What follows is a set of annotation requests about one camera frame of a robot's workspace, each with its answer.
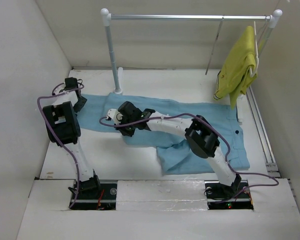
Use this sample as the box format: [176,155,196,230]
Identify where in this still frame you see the silver metal hanger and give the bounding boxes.
[205,17,224,76]

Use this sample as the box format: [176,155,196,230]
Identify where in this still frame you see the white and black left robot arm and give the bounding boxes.
[37,77,102,200]

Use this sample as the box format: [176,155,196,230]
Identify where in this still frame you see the yellow-green garment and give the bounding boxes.
[213,26,257,109]

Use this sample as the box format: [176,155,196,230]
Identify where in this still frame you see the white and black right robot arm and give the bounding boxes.
[107,101,241,198]

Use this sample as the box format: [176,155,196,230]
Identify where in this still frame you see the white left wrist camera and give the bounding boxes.
[106,108,123,125]

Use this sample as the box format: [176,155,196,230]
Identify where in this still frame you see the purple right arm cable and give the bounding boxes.
[99,112,280,205]

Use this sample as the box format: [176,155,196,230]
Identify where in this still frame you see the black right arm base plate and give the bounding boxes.
[203,180,254,210]

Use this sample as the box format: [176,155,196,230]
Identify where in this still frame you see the silver and white clothes rack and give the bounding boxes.
[100,8,283,95]

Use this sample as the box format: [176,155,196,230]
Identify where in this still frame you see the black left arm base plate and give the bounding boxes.
[69,181,118,211]

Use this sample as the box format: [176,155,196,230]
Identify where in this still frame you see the light blue trousers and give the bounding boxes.
[74,92,251,175]

